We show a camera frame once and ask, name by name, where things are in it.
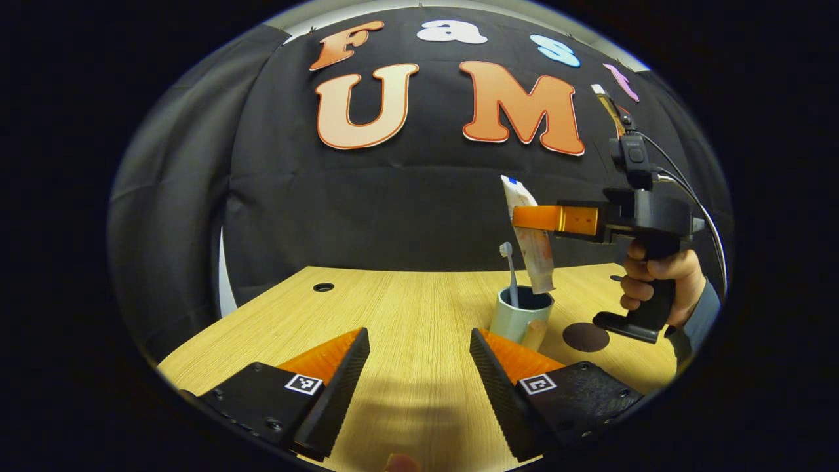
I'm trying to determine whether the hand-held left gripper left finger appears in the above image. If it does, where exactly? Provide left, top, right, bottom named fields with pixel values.
left=180, top=326, right=371, bottom=463

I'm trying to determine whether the light blue toothbrush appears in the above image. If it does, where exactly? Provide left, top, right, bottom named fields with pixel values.
left=499, top=241, right=520, bottom=309

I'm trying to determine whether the black backdrop cloth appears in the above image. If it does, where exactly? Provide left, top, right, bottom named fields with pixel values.
left=108, top=7, right=735, bottom=364

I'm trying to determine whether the dark brown round coaster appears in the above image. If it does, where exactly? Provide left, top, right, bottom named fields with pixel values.
left=562, top=322, right=610, bottom=353

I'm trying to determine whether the wooden desktop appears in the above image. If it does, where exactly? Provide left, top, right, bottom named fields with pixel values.
left=157, top=264, right=679, bottom=472

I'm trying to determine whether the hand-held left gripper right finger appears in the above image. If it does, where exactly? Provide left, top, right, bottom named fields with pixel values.
left=469, top=328, right=646, bottom=463

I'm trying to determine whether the white toothpaste tube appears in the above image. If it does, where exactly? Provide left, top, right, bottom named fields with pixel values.
left=501, top=175, right=556, bottom=294

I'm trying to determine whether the light blue cup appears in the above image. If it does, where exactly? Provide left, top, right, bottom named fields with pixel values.
left=490, top=285, right=555, bottom=351

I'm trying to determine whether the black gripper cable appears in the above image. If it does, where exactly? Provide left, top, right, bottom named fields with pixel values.
left=639, top=131, right=728, bottom=296

